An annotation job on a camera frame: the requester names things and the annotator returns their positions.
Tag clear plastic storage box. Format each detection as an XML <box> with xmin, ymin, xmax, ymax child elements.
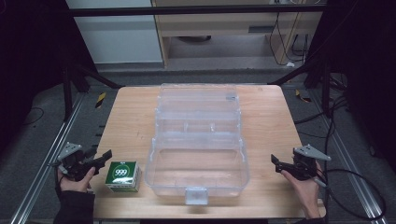
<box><xmin>144</xmin><ymin>82</ymin><xmax>251</xmax><ymax>206</ymax></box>

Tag white cabinet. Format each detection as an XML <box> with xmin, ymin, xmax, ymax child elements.
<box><xmin>64</xmin><ymin>0</ymin><xmax>164</xmax><ymax>65</ymax></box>

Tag person's left hand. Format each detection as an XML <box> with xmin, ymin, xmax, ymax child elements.
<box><xmin>57</xmin><ymin>166</ymin><xmax>96</xmax><ymax>193</ymax></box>

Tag light wooden desk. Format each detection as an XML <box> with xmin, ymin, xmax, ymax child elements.
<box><xmin>150</xmin><ymin>0</ymin><xmax>325</xmax><ymax>68</ymax></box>

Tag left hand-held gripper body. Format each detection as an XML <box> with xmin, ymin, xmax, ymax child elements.
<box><xmin>49</xmin><ymin>142</ymin><xmax>98</xmax><ymax>182</ymax></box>

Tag person's right hand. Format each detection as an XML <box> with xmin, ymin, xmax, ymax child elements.
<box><xmin>280</xmin><ymin>161</ymin><xmax>324</xmax><ymax>219</ymax></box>

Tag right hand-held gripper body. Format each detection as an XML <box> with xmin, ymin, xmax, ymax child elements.
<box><xmin>291</xmin><ymin>143</ymin><xmax>332</xmax><ymax>182</ymax></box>

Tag yellow black tape strip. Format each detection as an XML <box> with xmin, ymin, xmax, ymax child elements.
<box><xmin>94</xmin><ymin>91</ymin><xmax>107</xmax><ymax>109</ymax></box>
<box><xmin>294</xmin><ymin>89</ymin><xmax>313</xmax><ymax>104</ymax></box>

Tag aluminium floor rail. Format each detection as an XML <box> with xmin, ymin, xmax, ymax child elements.
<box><xmin>8</xmin><ymin>92</ymin><xmax>86</xmax><ymax>224</ymax></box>
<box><xmin>307</xmin><ymin>89</ymin><xmax>385</xmax><ymax>224</ymax></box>

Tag thick black floor cables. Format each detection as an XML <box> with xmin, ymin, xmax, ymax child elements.
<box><xmin>293</xmin><ymin>94</ymin><xmax>349</xmax><ymax>140</ymax></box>

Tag black hanging desk cables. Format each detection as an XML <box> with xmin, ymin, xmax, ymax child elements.
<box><xmin>268</xmin><ymin>11</ymin><xmax>310</xmax><ymax>67</ymax></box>

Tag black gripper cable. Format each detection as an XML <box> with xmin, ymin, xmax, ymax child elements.
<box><xmin>313</xmin><ymin>168</ymin><xmax>388</xmax><ymax>221</ymax></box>

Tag black horizontal frame bar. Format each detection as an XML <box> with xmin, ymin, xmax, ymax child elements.
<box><xmin>65</xmin><ymin>4</ymin><xmax>327</xmax><ymax>18</ymax></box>

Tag black metal stand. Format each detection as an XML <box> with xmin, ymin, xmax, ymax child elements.
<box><xmin>266</xmin><ymin>55</ymin><xmax>333</xmax><ymax>119</ymax></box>
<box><xmin>60</xmin><ymin>60</ymin><xmax>125</xmax><ymax>123</ymax></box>

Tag thin black floor cable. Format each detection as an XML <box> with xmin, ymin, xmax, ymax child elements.
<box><xmin>21</xmin><ymin>106</ymin><xmax>46</xmax><ymax>127</ymax></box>

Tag green medicine box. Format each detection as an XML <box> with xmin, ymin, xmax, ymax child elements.
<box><xmin>104</xmin><ymin>160</ymin><xmax>143</xmax><ymax>193</ymax></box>

